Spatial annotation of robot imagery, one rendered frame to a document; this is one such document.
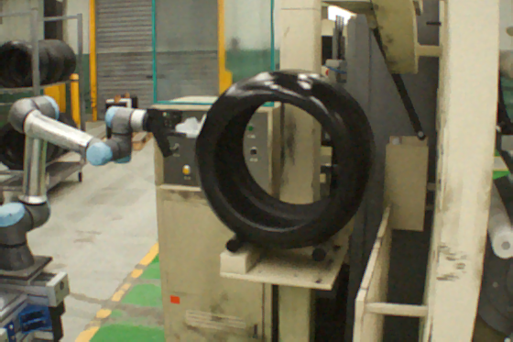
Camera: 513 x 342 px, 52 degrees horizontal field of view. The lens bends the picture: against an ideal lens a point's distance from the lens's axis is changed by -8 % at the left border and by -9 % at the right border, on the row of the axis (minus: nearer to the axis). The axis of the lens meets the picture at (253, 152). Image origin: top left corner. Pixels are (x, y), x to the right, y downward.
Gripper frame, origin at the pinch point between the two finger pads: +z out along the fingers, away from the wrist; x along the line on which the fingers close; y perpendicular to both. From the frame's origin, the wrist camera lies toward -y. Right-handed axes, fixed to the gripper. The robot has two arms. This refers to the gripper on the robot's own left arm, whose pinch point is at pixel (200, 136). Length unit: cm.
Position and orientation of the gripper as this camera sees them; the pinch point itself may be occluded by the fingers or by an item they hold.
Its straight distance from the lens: 189.4
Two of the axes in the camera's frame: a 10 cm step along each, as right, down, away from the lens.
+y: 0.9, -9.7, -2.2
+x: 3.1, -1.8, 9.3
